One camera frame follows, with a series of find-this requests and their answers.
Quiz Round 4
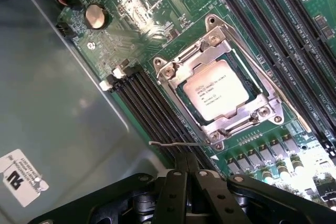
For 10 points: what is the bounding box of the thin steel locking lever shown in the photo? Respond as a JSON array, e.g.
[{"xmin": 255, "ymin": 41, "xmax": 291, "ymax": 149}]
[{"xmin": 148, "ymin": 141, "xmax": 212, "ymax": 148}]

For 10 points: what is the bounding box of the black RAM slot white latch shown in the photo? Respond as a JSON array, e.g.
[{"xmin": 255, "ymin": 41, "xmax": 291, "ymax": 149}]
[
  {"xmin": 113, "ymin": 68, "xmax": 202, "ymax": 168},
  {"xmin": 99, "ymin": 81, "xmax": 175, "ymax": 168}
]

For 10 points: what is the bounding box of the silver CPU chip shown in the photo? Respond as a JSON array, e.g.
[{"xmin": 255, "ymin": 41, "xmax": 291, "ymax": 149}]
[{"xmin": 174, "ymin": 50, "xmax": 263, "ymax": 128}]

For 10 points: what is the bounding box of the silver CPU socket cover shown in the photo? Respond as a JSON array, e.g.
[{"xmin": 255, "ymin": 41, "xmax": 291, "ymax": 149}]
[{"xmin": 167, "ymin": 26, "xmax": 285, "ymax": 142}]

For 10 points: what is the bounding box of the long steel locking lever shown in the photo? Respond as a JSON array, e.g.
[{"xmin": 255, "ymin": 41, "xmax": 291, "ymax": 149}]
[{"xmin": 209, "ymin": 23, "xmax": 313, "ymax": 133}]

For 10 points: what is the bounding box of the long black RAM slot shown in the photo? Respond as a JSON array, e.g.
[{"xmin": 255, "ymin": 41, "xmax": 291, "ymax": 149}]
[
  {"xmin": 271, "ymin": 0, "xmax": 336, "ymax": 54},
  {"xmin": 221, "ymin": 0, "xmax": 335, "ymax": 137},
  {"xmin": 235, "ymin": 0, "xmax": 336, "ymax": 113},
  {"xmin": 249, "ymin": 0, "xmax": 336, "ymax": 83}
]

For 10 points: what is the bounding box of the grey square power choke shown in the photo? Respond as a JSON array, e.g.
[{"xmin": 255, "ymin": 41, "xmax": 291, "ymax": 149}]
[
  {"xmin": 226, "ymin": 158, "xmax": 241, "ymax": 175},
  {"xmin": 247, "ymin": 148, "xmax": 265, "ymax": 166},
  {"xmin": 282, "ymin": 134, "xmax": 301, "ymax": 153},
  {"xmin": 269, "ymin": 139, "xmax": 288, "ymax": 156},
  {"xmin": 236, "ymin": 153, "xmax": 253, "ymax": 171},
  {"xmin": 258, "ymin": 144, "xmax": 276, "ymax": 161}
]

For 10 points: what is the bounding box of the silver round capacitor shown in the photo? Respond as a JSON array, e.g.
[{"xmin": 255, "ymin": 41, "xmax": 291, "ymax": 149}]
[
  {"xmin": 276, "ymin": 161, "xmax": 292, "ymax": 180},
  {"xmin": 261, "ymin": 166, "xmax": 276, "ymax": 185},
  {"xmin": 290, "ymin": 154, "xmax": 305, "ymax": 174}
]

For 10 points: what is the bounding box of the black RAM slots left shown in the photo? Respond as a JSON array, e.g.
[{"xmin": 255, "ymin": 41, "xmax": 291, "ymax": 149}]
[{"xmin": 122, "ymin": 64, "xmax": 225, "ymax": 179}]

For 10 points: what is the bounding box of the white printed sticker label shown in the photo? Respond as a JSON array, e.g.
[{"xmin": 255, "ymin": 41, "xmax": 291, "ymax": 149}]
[{"xmin": 0, "ymin": 148, "xmax": 50, "ymax": 208}]

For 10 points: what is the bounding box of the grey metal PC case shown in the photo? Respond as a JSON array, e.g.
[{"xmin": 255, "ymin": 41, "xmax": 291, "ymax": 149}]
[{"xmin": 0, "ymin": 0, "xmax": 175, "ymax": 224}]

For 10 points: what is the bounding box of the green computer motherboard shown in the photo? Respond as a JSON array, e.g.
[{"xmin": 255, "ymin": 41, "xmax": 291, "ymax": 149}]
[{"xmin": 56, "ymin": 0, "xmax": 336, "ymax": 209}]

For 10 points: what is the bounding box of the round silver coin battery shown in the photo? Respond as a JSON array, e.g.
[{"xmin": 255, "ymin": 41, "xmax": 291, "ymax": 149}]
[{"xmin": 83, "ymin": 3, "xmax": 109, "ymax": 30}]

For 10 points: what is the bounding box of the small black board connector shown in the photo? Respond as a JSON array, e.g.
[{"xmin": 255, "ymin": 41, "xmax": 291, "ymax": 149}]
[{"xmin": 56, "ymin": 21, "xmax": 76, "ymax": 40}]

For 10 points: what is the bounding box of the metal CPU socket frame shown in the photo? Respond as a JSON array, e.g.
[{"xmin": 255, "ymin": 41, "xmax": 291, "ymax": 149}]
[{"xmin": 152, "ymin": 14, "xmax": 286, "ymax": 152}]

